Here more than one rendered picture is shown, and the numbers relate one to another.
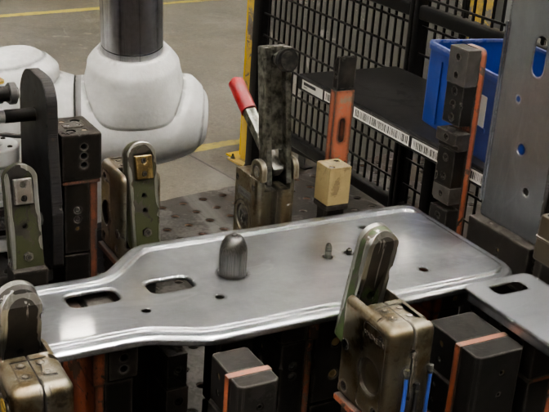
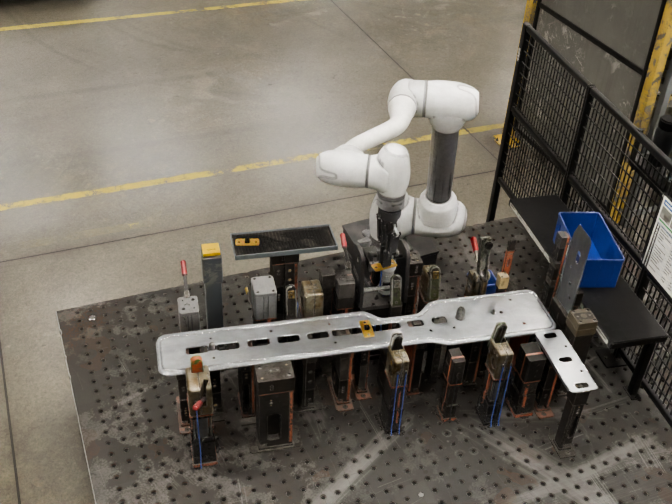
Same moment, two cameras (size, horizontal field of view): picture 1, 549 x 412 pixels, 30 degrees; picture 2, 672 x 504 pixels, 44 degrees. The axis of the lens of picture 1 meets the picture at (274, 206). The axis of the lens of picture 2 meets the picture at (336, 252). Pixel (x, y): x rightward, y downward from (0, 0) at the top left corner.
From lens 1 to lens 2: 189 cm
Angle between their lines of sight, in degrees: 20
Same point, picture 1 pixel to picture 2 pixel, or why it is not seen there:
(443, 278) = (529, 328)
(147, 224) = (435, 292)
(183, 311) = (442, 332)
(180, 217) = (452, 242)
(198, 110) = (462, 221)
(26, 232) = (396, 295)
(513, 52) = (571, 250)
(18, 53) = not seen: hidden behind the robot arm
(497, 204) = (561, 296)
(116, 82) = (430, 211)
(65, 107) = (409, 216)
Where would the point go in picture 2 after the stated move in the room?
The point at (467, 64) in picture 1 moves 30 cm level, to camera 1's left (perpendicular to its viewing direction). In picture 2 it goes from (561, 241) to (479, 225)
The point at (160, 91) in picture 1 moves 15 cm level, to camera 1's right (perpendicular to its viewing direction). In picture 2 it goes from (447, 215) to (484, 223)
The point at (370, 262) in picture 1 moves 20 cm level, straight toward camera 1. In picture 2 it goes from (498, 331) to (482, 370)
